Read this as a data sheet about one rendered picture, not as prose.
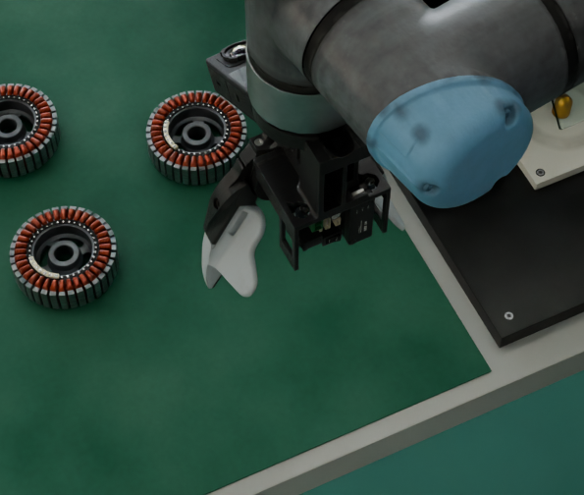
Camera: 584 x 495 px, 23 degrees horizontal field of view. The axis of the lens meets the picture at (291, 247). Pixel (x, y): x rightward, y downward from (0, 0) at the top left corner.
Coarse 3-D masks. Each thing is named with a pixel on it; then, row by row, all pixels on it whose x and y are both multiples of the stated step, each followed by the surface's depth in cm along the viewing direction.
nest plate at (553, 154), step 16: (544, 112) 160; (544, 128) 159; (576, 128) 159; (544, 144) 158; (560, 144) 158; (576, 144) 158; (528, 160) 157; (544, 160) 157; (560, 160) 157; (576, 160) 157; (528, 176) 156; (544, 176) 156; (560, 176) 156
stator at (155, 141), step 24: (192, 96) 161; (216, 96) 161; (168, 120) 159; (192, 120) 162; (216, 120) 161; (240, 120) 160; (168, 144) 158; (192, 144) 159; (216, 144) 160; (240, 144) 158; (168, 168) 157; (192, 168) 156; (216, 168) 156
